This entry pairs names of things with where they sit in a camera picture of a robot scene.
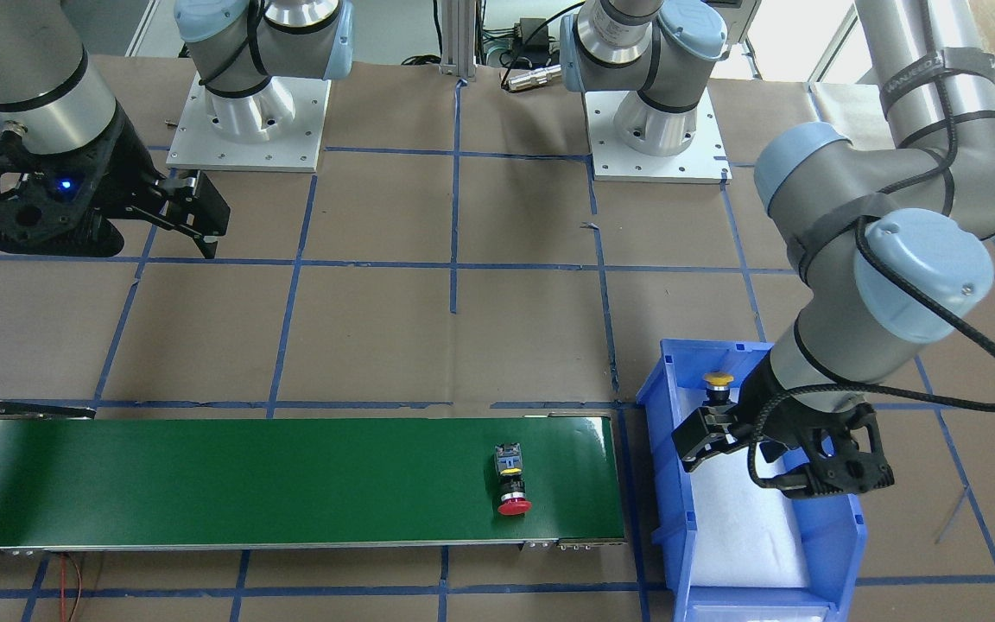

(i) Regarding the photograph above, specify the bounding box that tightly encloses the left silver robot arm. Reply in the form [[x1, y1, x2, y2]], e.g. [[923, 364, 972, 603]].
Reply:
[[672, 1, 995, 499]]

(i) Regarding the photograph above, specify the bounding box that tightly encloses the aluminium frame post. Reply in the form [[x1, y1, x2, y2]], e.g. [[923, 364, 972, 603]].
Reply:
[[437, 0, 480, 82]]

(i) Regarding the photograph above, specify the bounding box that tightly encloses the yellow push button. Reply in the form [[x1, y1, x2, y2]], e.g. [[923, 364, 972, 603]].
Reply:
[[702, 371, 735, 409]]

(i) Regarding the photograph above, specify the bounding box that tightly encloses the green conveyor belt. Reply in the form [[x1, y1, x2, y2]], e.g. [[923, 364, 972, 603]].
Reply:
[[0, 415, 625, 551]]

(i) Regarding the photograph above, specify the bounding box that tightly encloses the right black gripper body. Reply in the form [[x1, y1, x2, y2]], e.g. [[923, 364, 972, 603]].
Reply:
[[0, 109, 196, 258]]

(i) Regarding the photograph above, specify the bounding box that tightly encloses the white foam pad bin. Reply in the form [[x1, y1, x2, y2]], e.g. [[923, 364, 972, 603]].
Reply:
[[688, 387, 813, 590]]

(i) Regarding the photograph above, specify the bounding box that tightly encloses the blue plastic bin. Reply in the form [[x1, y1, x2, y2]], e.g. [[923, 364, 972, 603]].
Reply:
[[637, 339, 867, 621]]

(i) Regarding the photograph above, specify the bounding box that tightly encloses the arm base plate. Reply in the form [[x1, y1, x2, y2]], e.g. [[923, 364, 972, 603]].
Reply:
[[584, 92, 732, 184], [167, 76, 333, 173]]

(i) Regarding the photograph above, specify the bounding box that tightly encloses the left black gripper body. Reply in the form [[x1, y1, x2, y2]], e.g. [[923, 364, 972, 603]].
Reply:
[[731, 355, 895, 499]]

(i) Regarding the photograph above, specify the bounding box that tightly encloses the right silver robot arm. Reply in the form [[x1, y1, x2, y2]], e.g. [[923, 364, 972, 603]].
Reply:
[[0, 1, 230, 258]]

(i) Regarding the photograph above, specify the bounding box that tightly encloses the red push button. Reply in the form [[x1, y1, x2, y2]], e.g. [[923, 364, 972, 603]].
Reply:
[[493, 442, 532, 517]]

